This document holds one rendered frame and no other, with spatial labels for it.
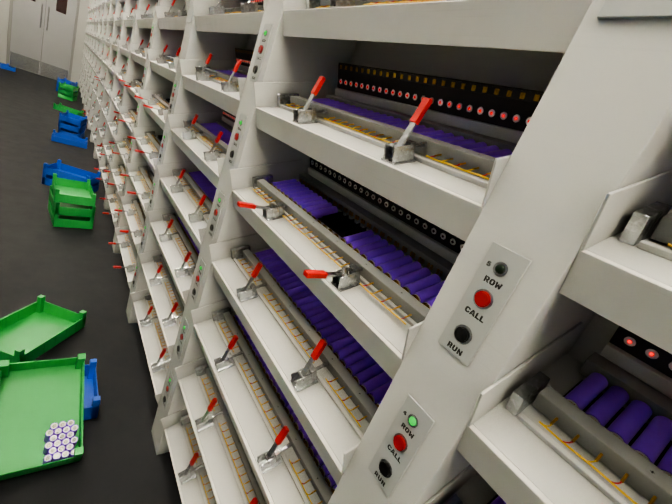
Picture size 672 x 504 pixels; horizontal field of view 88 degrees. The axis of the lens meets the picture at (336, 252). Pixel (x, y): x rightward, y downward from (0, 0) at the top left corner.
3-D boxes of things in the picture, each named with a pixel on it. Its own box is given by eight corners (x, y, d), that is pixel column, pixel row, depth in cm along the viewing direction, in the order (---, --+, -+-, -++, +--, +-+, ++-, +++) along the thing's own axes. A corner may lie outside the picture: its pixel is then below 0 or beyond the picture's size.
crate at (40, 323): (18, 370, 120) (20, 352, 118) (-39, 349, 119) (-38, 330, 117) (84, 326, 149) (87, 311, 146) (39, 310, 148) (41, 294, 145)
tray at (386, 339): (397, 385, 44) (409, 329, 39) (233, 207, 86) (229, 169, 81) (495, 328, 53) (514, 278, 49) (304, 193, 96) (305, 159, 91)
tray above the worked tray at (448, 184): (471, 245, 38) (512, 110, 30) (256, 128, 80) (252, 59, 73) (567, 210, 48) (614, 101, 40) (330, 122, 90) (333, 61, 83)
